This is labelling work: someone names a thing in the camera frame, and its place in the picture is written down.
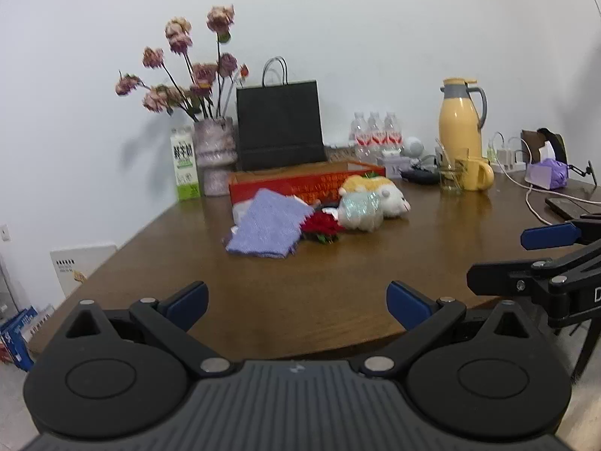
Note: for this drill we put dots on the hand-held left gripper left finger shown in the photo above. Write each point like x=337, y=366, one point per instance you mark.
x=190, y=301

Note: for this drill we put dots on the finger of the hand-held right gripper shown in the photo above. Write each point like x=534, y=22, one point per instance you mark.
x=549, y=236
x=497, y=278

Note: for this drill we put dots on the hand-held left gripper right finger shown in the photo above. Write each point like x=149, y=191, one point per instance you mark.
x=406, y=303

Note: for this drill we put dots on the white translucent plastic box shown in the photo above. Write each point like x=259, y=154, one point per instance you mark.
x=239, y=210

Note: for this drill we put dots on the white and yellow plush toy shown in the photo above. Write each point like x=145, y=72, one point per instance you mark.
x=389, y=197

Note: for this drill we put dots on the purple knitted cloth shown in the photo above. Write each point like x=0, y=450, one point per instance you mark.
x=267, y=225

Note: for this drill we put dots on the red fabric flower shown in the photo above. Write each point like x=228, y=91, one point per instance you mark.
x=321, y=226

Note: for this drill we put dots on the red cardboard box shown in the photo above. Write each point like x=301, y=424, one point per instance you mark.
x=300, y=182

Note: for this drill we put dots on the dark phone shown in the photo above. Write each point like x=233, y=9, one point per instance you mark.
x=570, y=206

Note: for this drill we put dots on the purple tissue pack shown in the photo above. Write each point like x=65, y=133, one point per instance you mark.
x=547, y=171

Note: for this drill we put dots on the white power strip with chargers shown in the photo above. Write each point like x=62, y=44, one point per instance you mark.
x=507, y=162

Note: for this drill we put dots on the brown paper bag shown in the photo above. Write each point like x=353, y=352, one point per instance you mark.
x=530, y=143

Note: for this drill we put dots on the yellow mug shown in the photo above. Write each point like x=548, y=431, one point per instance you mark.
x=472, y=174

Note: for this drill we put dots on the white box on floor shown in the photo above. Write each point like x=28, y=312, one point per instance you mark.
x=82, y=268

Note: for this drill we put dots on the clear glass beaker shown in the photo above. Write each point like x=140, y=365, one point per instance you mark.
x=448, y=176

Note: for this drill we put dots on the dark glasses case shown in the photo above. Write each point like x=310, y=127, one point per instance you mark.
x=420, y=176

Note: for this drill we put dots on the pale purple tin box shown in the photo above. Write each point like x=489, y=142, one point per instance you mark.
x=399, y=167

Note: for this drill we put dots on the white and green milk carton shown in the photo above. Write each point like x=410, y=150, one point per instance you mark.
x=184, y=164

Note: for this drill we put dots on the yellow thermos jug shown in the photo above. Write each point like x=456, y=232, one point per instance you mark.
x=460, y=117

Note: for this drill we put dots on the purple speckled vase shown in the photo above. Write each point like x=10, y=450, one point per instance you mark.
x=213, y=155

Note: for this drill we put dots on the white round speaker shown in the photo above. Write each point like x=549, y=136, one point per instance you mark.
x=413, y=146

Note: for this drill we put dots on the clear water bottle red label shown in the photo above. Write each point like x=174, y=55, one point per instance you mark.
x=375, y=136
x=393, y=134
x=359, y=138

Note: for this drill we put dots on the blue boxes on floor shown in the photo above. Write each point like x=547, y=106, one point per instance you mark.
x=16, y=338

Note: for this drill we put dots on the black paper bag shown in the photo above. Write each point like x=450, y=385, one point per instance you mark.
x=279, y=122

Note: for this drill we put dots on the dried pink flower bouquet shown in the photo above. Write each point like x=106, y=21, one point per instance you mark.
x=220, y=19

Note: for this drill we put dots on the white wall socket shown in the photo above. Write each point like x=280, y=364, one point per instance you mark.
x=3, y=232

